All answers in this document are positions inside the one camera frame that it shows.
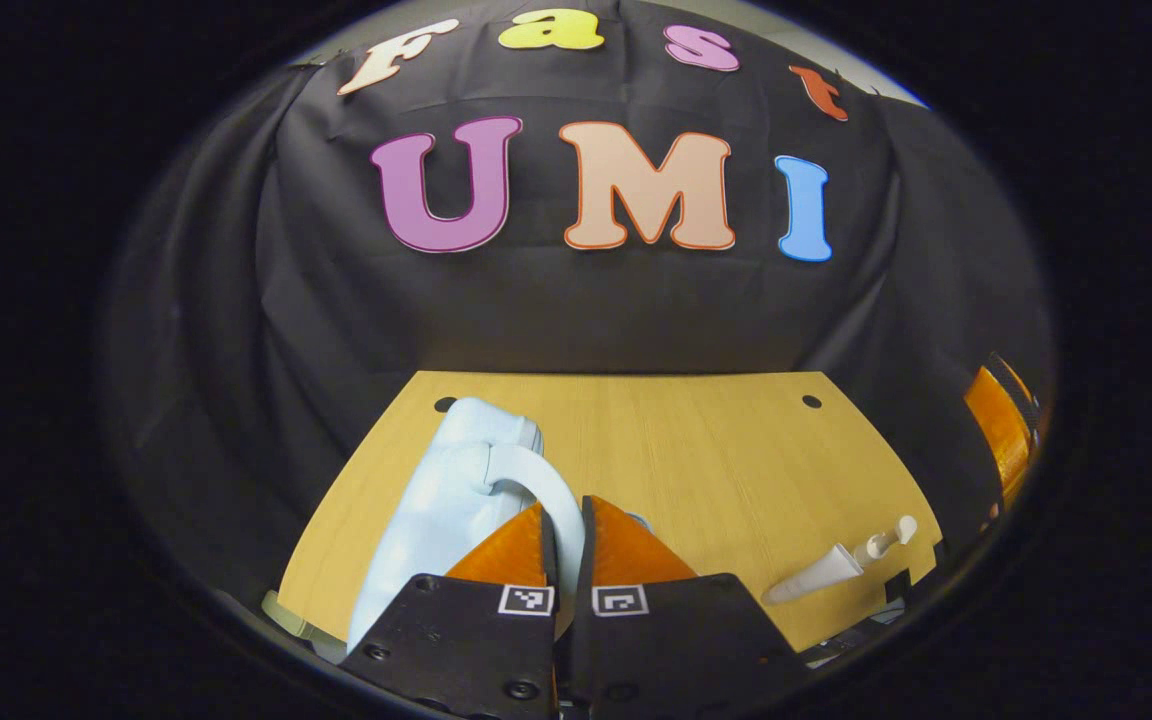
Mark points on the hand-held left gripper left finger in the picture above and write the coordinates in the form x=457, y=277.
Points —
x=466, y=640

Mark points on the pale cream rounded object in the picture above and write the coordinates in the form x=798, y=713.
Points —
x=296, y=620

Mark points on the white skin care tube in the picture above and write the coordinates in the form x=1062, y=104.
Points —
x=816, y=578

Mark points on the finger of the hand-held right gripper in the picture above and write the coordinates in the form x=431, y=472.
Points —
x=1001, y=420

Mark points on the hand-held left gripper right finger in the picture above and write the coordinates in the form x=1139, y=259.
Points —
x=676, y=640

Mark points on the black backdrop cloth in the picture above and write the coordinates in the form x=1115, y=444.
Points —
x=586, y=310

